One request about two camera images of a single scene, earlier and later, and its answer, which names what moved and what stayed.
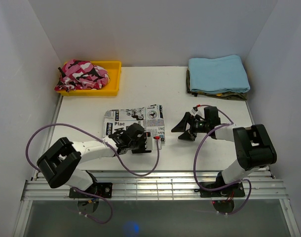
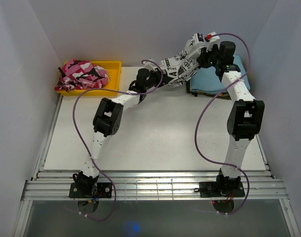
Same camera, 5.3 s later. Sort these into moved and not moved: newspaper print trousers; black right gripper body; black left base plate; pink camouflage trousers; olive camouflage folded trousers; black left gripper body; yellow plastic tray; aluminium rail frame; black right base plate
Moved: black left gripper body; newspaper print trousers; black right gripper body
Not moved: yellow plastic tray; pink camouflage trousers; black right base plate; black left base plate; olive camouflage folded trousers; aluminium rail frame
